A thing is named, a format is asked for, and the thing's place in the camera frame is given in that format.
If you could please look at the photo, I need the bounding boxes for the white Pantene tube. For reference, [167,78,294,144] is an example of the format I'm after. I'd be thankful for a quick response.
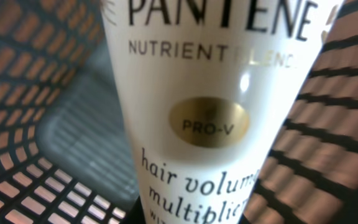
[101,0,343,223]

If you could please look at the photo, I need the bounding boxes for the grey plastic shopping basket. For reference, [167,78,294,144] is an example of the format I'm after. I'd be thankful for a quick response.
[0,1,358,223]

